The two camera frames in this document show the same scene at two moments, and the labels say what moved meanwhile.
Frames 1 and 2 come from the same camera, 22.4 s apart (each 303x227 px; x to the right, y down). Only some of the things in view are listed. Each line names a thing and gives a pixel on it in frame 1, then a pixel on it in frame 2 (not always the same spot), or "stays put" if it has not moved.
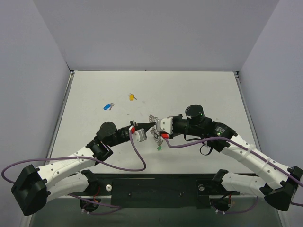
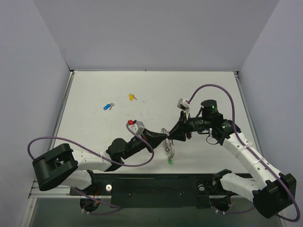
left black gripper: [132, 127] to [146, 137]
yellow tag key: [131, 97] stays put
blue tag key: [108, 106] stays put
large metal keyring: [154, 130] to [168, 144]
